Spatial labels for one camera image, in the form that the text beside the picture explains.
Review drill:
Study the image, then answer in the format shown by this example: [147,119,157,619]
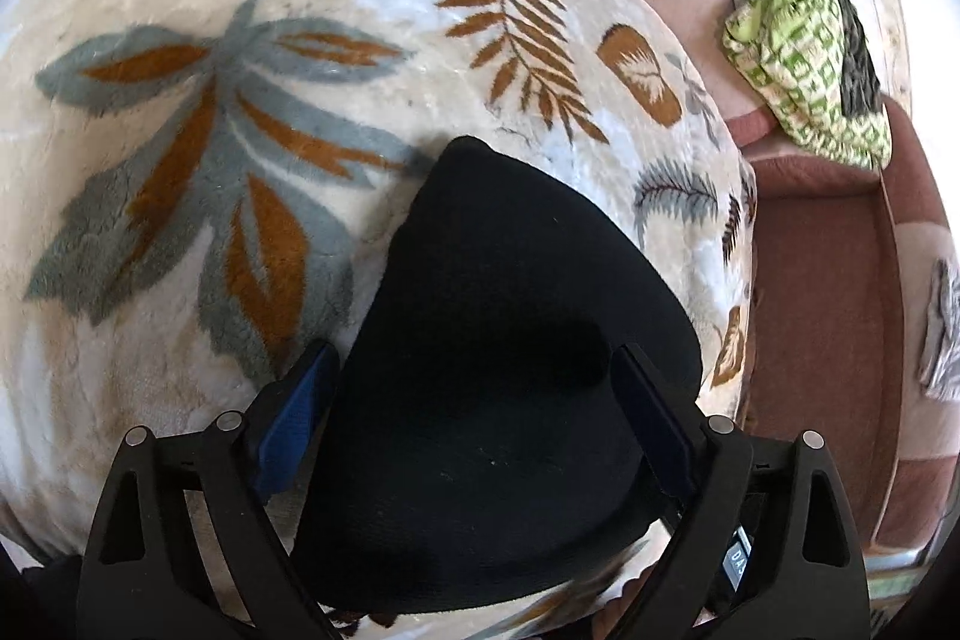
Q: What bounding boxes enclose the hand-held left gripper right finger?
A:
[610,342,876,640]

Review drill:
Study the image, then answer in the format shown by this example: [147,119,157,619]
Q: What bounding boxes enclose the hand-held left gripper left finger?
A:
[75,338,341,640]

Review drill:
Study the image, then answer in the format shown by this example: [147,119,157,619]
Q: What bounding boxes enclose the black pants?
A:
[289,135,704,615]

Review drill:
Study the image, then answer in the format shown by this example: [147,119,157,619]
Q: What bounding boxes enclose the pink brown sofa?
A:
[517,0,960,566]

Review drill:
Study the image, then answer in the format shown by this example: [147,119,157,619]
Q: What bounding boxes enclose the leaf printed fleece blanket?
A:
[0,0,758,640]

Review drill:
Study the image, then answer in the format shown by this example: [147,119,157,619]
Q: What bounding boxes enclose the grey crumpled cloth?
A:
[919,257,960,401]

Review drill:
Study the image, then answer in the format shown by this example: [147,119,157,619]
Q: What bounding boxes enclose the green patterned cloth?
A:
[721,0,893,169]

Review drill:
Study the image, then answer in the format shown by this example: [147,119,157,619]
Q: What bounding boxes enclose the dark grey cloth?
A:
[817,0,884,116]

